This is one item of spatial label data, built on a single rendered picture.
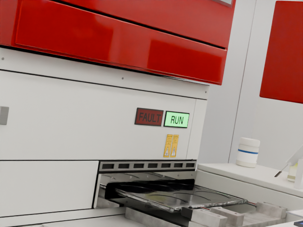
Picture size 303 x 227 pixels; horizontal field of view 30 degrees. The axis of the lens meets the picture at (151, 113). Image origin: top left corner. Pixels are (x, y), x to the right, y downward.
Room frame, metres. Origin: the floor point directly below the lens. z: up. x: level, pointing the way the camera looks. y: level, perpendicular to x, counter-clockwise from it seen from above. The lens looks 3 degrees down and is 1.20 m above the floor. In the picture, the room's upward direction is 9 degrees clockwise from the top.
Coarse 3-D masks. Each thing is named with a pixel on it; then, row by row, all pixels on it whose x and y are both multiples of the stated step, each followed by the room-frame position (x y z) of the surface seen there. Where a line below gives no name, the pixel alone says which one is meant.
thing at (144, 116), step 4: (140, 112) 1.56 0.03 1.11; (144, 112) 1.58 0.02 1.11; (148, 112) 1.59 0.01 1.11; (152, 112) 1.61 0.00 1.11; (156, 112) 1.62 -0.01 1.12; (160, 112) 1.63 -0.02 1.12; (140, 116) 1.57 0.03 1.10; (144, 116) 1.58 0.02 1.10; (148, 116) 1.59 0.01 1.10; (152, 116) 1.61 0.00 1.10; (156, 116) 1.62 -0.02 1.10; (160, 116) 1.64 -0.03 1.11; (140, 120) 1.57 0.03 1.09; (144, 120) 1.58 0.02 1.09; (148, 120) 1.60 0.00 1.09; (152, 120) 1.61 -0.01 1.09; (156, 120) 1.62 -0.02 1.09; (160, 120) 1.64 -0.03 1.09; (156, 124) 1.63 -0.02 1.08; (160, 124) 1.64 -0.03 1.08
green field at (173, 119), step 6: (168, 114) 1.66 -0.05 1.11; (174, 114) 1.69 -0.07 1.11; (180, 114) 1.71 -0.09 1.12; (186, 114) 1.73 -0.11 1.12; (168, 120) 1.67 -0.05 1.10; (174, 120) 1.69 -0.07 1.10; (180, 120) 1.71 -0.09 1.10; (186, 120) 1.74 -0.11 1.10; (180, 126) 1.72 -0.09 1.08; (186, 126) 1.74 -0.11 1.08
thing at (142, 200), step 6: (108, 186) 1.51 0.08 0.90; (114, 192) 1.49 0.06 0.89; (120, 192) 1.48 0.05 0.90; (126, 192) 1.47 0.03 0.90; (132, 198) 1.45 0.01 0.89; (138, 198) 1.44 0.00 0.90; (144, 198) 1.43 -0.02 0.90; (150, 204) 1.41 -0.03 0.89; (156, 204) 1.40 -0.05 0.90; (162, 204) 1.39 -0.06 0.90; (168, 210) 1.37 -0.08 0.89
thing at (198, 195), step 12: (132, 192) 1.49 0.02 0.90; (144, 192) 1.53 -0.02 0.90; (156, 192) 1.55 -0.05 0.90; (168, 192) 1.58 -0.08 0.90; (180, 192) 1.61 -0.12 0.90; (192, 192) 1.64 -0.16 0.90; (204, 192) 1.68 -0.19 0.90; (216, 192) 1.71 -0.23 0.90; (168, 204) 1.41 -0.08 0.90; (180, 204) 1.44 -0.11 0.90; (192, 204) 1.46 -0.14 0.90
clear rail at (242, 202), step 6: (198, 204) 1.46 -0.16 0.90; (204, 204) 1.48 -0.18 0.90; (210, 204) 1.50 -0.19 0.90; (216, 204) 1.52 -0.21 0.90; (222, 204) 1.54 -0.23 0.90; (228, 204) 1.57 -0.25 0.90; (234, 204) 1.59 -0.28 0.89; (240, 204) 1.63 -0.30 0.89; (174, 210) 1.37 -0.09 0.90; (180, 210) 1.39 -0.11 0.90
